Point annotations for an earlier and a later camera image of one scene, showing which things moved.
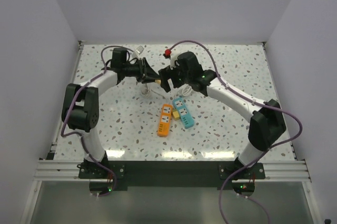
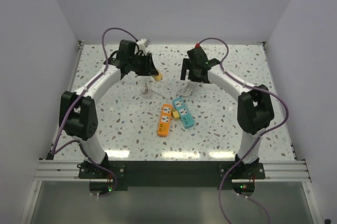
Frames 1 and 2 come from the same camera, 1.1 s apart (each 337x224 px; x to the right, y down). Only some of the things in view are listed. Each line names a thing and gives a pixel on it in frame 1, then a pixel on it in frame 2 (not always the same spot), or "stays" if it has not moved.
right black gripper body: [178, 78] -> [193, 77]
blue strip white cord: [186, 90] stays
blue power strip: [184, 113] stays
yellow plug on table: [176, 115] stays
